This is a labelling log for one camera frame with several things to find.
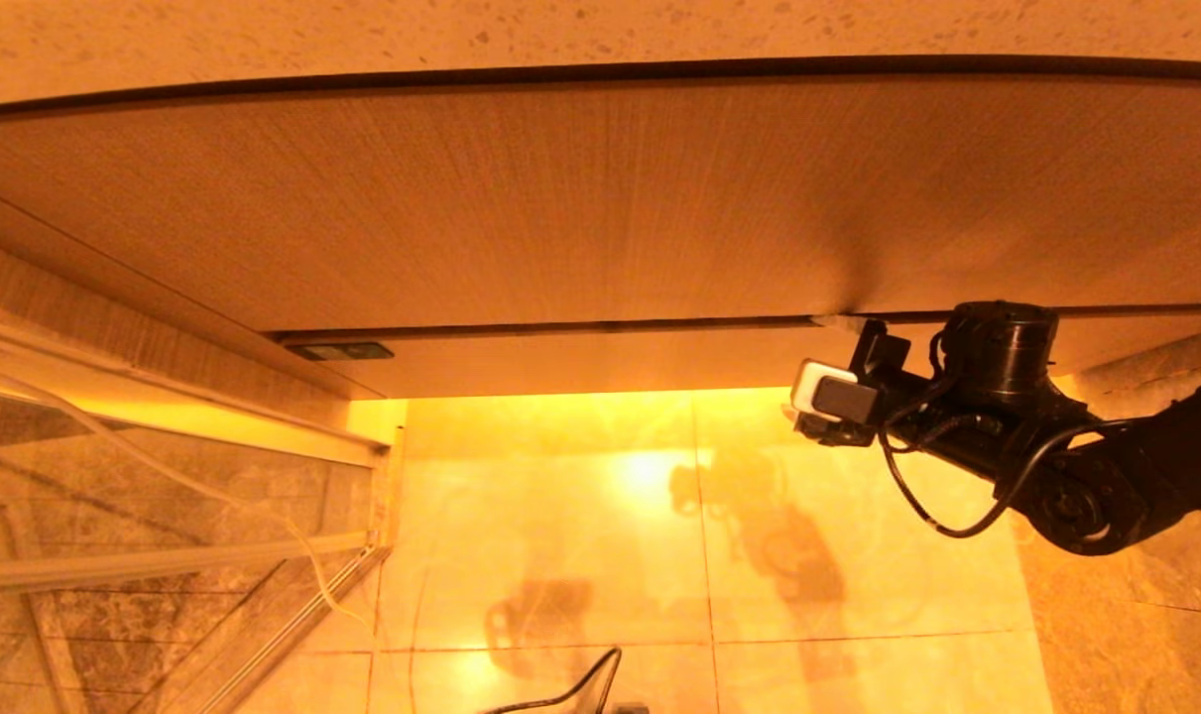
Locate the wooden drawer with cutout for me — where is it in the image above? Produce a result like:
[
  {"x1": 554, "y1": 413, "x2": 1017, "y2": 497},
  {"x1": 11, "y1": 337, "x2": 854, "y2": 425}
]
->
[{"x1": 275, "y1": 302, "x2": 1201, "y2": 401}]

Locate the small black sensor switch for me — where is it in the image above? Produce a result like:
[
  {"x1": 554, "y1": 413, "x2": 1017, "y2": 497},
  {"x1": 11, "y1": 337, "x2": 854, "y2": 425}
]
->
[{"x1": 285, "y1": 341, "x2": 396, "y2": 362}]

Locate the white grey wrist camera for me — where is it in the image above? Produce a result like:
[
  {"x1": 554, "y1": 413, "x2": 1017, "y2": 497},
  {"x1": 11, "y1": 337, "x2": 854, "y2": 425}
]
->
[{"x1": 791, "y1": 359, "x2": 881, "y2": 425}]

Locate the smooth black camera cable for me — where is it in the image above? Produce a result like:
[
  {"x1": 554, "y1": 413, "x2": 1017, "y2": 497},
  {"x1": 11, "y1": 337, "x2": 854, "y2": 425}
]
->
[{"x1": 876, "y1": 421, "x2": 1146, "y2": 539}]

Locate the thin white cable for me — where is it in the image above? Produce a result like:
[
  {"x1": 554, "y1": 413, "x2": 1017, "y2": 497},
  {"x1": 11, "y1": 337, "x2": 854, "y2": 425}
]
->
[{"x1": 0, "y1": 352, "x2": 375, "y2": 631}]

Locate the wooden vanity cabinet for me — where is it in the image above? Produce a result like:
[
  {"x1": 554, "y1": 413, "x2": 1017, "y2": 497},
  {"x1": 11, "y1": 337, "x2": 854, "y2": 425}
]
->
[{"x1": 0, "y1": 61, "x2": 1201, "y2": 400}]

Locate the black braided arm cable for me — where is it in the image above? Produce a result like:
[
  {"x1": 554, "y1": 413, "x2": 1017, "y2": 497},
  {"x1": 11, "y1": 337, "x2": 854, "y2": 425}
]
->
[{"x1": 880, "y1": 327, "x2": 983, "y2": 455}]

